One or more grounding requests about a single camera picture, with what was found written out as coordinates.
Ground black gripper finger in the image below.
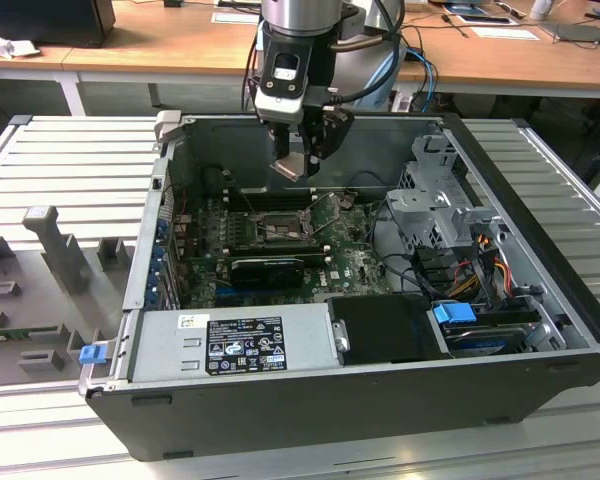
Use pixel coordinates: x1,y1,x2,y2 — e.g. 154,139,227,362
273,124,293,161
305,108,355,177

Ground silver CPU green edge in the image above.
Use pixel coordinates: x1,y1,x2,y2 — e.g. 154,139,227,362
268,152,309,182

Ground thin metal locking lever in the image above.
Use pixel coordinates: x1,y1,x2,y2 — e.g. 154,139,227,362
242,191,261,224

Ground silver socket cover frame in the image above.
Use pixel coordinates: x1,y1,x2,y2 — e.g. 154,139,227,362
302,191,342,238

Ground RAM slot white latches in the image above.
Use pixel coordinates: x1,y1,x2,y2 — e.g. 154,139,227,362
227,199,322,207
223,242,332,249
227,191,322,198
223,249,332,258

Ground CPU socket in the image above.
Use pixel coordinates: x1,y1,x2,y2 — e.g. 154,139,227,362
249,207,316,246

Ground grey case latch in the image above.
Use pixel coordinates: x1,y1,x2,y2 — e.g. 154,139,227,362
153,109,185,147

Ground silver drive bay cage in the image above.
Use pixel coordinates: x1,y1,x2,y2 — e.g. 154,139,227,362
383,132,512,261

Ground white paper sheet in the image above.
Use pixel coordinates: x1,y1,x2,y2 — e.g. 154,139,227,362
210,9,262,26
470,24,540,42

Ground green motherboard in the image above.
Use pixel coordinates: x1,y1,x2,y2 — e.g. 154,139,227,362
178,192,399,310

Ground blue white booklet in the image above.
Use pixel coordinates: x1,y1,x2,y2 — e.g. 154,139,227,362
440,1,489,16

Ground black tablet device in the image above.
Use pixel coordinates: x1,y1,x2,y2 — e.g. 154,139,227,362
454,13,512,26

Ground black plastic shroud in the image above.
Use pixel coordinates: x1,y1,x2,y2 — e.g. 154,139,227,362
324,293,454,365

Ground hard disk in blue carrier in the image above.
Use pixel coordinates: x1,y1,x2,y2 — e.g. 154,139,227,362
431,301,537,359

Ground grey power supply unit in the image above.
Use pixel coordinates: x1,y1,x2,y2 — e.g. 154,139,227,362
128,301,342,385

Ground black mouse pad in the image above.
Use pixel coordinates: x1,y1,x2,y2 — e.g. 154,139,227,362
538,22,600,49

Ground black box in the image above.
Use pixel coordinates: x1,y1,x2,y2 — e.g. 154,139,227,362
0,0,117,50

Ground grey parts rack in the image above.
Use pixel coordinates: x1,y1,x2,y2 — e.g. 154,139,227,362
0,203,142,389

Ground black grey PC case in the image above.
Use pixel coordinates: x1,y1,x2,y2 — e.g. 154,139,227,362
77,110,600,464

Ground blue plastic latch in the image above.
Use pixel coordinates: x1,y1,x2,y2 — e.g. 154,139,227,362
79,343,107,366

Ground crumpled white paper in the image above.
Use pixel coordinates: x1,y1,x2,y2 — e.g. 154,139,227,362
0,27,42,62

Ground green RAM stick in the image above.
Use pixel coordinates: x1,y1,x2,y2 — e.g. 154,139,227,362
0,324,61,346

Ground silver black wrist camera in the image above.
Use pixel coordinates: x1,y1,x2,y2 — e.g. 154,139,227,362
252,38,315,126

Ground thin black wire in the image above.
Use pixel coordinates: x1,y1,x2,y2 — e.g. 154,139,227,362
350,170,389,191

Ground black arm hose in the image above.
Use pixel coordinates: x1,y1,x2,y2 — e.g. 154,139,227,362
328,0,406,109

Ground blue cable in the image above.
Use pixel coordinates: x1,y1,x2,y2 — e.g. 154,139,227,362
403,45,441,114

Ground wooden desk white frame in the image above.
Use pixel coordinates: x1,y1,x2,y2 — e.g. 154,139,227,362
59,0,600,119
0,39,96,81

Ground black drive cables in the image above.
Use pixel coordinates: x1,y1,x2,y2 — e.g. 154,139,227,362
368,202,486,301

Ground orange yellow power wires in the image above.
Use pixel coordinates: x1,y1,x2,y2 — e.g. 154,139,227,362
447,249,514,299

